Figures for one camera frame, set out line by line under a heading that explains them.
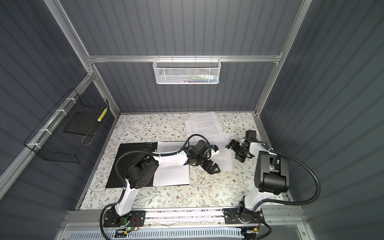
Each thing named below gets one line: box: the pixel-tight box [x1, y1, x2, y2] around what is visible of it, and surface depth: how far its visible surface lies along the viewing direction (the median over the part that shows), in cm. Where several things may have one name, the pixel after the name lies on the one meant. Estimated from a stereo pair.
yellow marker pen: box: [97, 107, 108, 122], surface depth 82 cm
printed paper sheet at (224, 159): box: [208, 140, 233, 172], surface depth 96 cm
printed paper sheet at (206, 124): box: [185, 111, 230, 146], surface depth 114 cm
